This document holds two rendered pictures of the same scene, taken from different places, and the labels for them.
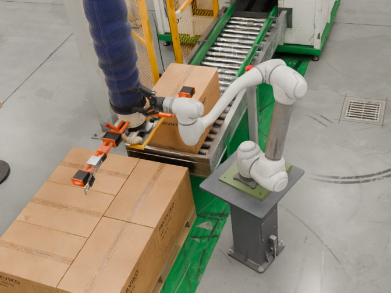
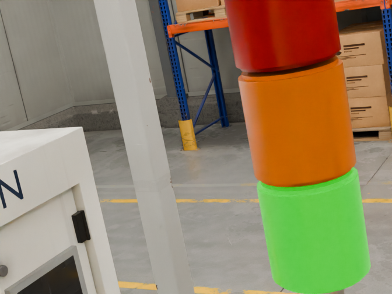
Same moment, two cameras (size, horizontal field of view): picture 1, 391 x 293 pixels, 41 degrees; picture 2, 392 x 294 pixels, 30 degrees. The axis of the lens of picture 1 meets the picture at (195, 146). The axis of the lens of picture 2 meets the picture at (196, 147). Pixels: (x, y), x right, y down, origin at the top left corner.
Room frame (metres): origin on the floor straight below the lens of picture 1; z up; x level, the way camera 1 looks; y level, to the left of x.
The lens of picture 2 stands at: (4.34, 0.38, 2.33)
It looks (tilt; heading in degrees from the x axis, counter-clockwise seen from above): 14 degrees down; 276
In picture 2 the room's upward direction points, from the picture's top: 11 degrees counter-clockwise
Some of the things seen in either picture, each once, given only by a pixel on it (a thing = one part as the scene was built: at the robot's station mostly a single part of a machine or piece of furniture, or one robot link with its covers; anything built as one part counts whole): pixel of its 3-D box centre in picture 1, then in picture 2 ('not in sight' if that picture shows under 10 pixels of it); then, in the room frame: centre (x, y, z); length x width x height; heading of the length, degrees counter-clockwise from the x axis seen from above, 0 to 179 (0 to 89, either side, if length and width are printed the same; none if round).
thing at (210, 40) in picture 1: (203, 44); not in sight; (4.49, -0.23, 0.60); 1.60 x 0.10 x 0.09; 153
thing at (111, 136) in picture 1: (112, 138); not in sight; (2.51, 0.49, 1.19); 0.10 x 0.08 x 0.06; 62
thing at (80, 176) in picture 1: (81, 177); not in sight; (2.20, 0.66, 1.19); 0.08 x 0.07 x 0.05; 152
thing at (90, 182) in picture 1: (96, 172); not in sight; (2.22, 0.58, 1.19); 0.31 x 0.03 x 0.05; 165
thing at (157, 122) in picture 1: (147, 129); not in sight; (2.68, 0.29, 1.09); 0.34 x 0.10 x 0.05; 152
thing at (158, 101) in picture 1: (157, 103); not in sight; (2.32, 0.17, 1.54); 0.09 x 0.07 x 0.08; 62
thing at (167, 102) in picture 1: (170, 104); not in sight; (2.28, 0.10, 1.54); 0.09 x 0.06 x 0.09; 152
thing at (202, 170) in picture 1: (169, 163); not in sight; (3.01, 0.22, 0.47); 0.70 x 0.03 x 0.15; 63
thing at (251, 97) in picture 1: (252, 124); not in sight; (3.30, -0.49, 0.50); 0.07 x 0.07 x 1.00; 63
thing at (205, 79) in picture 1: (182, 107); not in sight; (3.32, 0.05, 0.75); 0.60 x 0.40 x 0.40; 153
